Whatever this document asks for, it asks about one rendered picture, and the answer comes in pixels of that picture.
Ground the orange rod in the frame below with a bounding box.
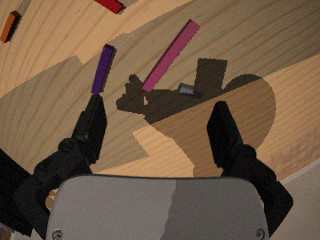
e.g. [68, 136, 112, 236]
[0, 11, 20, 44]

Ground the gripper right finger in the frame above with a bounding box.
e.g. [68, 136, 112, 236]
[207, 101, 293, 239]

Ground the purple rod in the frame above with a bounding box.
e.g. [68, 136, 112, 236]
[91, 44, 114, 94]

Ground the pink flat bar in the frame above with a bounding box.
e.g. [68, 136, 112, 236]
[142, 19, 200, 92]

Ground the red rod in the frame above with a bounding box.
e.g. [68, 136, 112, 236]
[94, 0, 124, 14]

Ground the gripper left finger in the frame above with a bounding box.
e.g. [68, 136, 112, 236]
[14, 94, 107, 240]

